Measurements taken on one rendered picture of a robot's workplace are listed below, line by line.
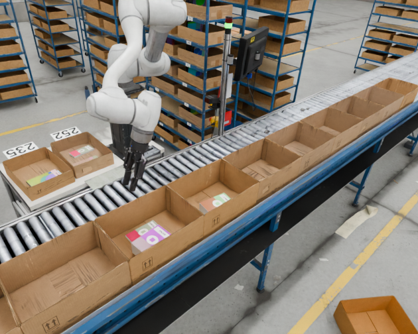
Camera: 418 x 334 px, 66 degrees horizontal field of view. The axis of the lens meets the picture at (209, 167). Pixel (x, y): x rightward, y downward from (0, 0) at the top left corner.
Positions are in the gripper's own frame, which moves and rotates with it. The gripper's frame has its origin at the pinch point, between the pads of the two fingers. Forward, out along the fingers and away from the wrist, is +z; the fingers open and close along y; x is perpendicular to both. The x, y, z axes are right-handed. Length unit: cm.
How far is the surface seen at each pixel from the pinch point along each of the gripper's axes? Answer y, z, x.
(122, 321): -36, 42, 14
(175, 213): -7.2, 17.2, -27.3
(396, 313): -106, 56, -157
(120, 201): 36, 35, -24
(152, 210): 0.2, 18.3, -18.0
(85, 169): 74, 32, -19
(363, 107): -11, -59, -208
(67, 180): 71, 38, -7
